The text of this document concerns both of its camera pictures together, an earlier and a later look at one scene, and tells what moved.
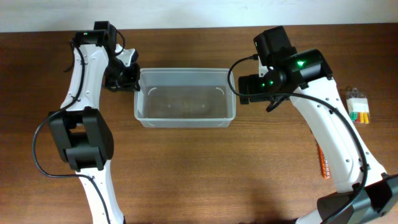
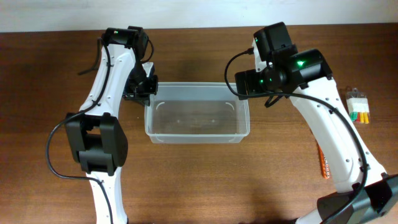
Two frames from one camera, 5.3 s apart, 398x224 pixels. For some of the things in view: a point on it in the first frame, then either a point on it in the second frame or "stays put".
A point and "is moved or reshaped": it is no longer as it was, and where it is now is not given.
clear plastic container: x=185 y=98 is moved or reshaped
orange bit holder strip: x=324 y=164 stays put
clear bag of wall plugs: x=358 y=106 stays put
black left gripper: x=130 y=83 -> x=146 y=94
